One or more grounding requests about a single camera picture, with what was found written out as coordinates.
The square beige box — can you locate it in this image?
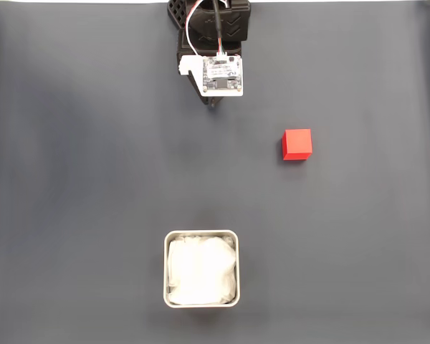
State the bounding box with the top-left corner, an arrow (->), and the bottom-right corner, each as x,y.
163,229 -> 241,309

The camera board on white mount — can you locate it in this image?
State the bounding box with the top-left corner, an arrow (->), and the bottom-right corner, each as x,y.
178,53 -> 244,97

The black camera cable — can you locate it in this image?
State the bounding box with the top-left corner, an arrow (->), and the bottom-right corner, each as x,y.
211,0 -> 224,54

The red cube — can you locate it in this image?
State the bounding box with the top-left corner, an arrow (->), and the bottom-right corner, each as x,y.
282,128 -> 312,161

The white servo wire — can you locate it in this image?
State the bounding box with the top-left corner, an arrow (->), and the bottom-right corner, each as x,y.
184,0 -> 206,58

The grey table mat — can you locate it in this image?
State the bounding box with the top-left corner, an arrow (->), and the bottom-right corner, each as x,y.
0,1 -> 430,344

